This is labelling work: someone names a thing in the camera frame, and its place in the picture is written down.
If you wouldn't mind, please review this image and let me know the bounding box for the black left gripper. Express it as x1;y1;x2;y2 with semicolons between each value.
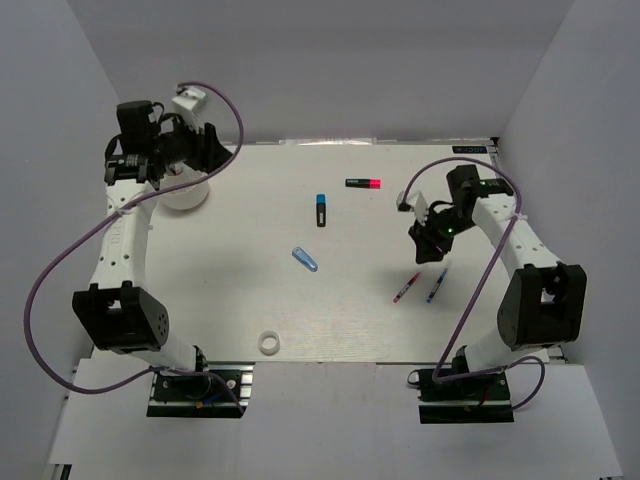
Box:
151;114;235;176

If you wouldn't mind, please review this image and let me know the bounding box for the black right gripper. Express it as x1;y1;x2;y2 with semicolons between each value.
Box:
408;207;476;266

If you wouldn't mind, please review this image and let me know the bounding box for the magenta gel pen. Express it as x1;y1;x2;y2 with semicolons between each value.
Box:
392;272;421;304

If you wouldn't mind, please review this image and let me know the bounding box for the dark blue gel pen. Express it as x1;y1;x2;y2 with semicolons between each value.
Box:
426;267;449;304

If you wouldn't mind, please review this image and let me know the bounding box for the pink cap black highlighter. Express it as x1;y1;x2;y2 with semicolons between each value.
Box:
345;178;381;190

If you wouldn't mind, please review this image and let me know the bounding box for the blue cap black highlighter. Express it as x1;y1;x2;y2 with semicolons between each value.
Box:
315;194;327;228

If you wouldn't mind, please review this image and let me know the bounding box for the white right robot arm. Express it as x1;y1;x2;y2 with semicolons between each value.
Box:
397;157;587;399

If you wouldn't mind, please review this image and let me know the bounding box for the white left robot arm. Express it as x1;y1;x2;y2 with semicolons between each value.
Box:
72;96;231;399

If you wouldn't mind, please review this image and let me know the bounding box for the white round divided organizer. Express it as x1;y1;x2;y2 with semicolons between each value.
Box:
159;163;210;211

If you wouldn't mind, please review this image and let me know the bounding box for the right black logo sticker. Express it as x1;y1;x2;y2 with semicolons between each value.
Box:
452;145;488;155

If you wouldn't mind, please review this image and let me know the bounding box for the clear tape roll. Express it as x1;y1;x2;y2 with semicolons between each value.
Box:
258;331;281;356

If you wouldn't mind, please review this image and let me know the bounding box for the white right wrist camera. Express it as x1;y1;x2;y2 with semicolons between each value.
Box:
396;190;429;225

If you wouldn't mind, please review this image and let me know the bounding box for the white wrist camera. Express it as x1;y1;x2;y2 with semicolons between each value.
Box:
396;190;429;225
172;86;208;131

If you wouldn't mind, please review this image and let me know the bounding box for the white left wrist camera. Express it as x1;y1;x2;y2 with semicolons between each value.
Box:
172;86;208;131

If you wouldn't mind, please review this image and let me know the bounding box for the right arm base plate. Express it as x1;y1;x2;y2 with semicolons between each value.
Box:
407;368;514;425

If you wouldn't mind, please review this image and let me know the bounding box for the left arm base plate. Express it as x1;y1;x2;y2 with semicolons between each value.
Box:
146;364;254;419

